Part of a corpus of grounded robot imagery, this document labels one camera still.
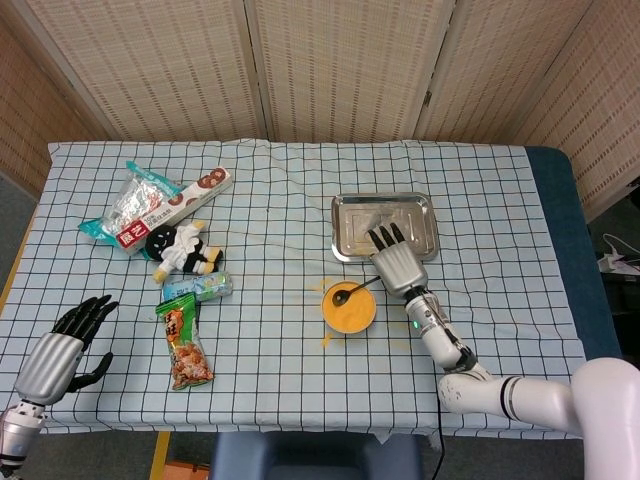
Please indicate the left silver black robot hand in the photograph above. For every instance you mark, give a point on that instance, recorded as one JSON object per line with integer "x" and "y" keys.
{"x": 47, "y": 365}

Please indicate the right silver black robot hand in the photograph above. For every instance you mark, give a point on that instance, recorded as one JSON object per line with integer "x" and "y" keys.
{"x": 400, "y": 267}

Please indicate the black spoon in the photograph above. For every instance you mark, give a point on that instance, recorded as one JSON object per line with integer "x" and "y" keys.
{"x": 340, "y": 298}

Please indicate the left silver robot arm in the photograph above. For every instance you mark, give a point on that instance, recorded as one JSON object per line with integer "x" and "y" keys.
{"x": 15, "y": 432}

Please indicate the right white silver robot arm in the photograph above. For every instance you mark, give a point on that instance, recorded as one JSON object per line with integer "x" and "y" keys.
{"x": 445, "y": 345}

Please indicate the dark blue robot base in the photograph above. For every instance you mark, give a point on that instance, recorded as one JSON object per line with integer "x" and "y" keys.
{"x": 310, "y": 457}

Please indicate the steel tray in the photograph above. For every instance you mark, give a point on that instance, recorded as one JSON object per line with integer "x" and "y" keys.
{"x": 360, "y": 215}

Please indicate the green snack bag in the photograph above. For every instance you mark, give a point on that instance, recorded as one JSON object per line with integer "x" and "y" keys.
{"x": 187, "y": 350}

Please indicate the blue checked tablecloth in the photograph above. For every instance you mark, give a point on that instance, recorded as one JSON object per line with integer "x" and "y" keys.
{"x": 280, "y": 360}

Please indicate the orange box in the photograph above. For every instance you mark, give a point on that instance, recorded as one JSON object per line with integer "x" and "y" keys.
{"x": 185, "y": 472}

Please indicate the dark blue padded table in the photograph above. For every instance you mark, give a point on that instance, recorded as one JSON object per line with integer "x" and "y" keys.
{"x": 565, "y": 210}

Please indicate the small light green packet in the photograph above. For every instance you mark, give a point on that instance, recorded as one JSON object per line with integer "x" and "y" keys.
{"x": 205, "y": 286}

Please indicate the black white plush doll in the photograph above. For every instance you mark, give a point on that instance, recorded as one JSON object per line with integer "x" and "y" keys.
{"x": 180, "y": 247}

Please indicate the silver teal plastic bag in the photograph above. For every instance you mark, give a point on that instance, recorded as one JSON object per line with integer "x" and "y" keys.
{"x": 132, "y": 200}

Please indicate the woven folding screen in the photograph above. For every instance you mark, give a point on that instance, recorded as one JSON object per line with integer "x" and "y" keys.
{"x": 340, "y": 65}

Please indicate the long white cardboard box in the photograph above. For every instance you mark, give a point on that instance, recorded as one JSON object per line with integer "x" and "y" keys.
{"x": 200, "y": 187}

